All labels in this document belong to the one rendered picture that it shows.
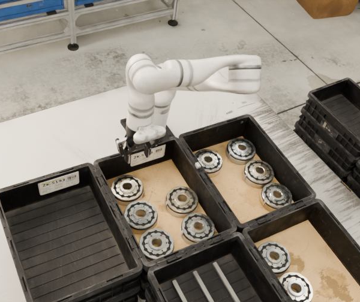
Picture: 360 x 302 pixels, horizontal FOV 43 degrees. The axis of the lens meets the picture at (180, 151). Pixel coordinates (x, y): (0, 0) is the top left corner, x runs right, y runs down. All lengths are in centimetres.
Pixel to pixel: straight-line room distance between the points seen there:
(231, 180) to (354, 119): 111
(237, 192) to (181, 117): 52
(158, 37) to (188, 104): 163
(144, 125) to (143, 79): 17
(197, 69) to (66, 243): 63
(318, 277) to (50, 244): 80
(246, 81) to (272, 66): 224
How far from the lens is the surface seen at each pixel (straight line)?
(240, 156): 162
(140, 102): 117
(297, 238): 152
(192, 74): 118
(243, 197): 155
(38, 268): 138
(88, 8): 328
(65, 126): 187
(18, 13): 316
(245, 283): 139
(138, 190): 147
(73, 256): 138
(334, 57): 382
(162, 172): 156
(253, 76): 128
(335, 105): 257
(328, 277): 149
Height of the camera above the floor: 205
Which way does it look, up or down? 48 degrees down
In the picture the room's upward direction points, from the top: 10 degrees clockwise
